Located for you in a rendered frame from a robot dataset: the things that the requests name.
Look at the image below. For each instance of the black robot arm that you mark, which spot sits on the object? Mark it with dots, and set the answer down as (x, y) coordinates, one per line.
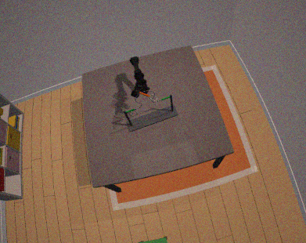
(138, 74)

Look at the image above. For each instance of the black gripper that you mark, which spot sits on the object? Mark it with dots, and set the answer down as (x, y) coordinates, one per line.
(138, 87)

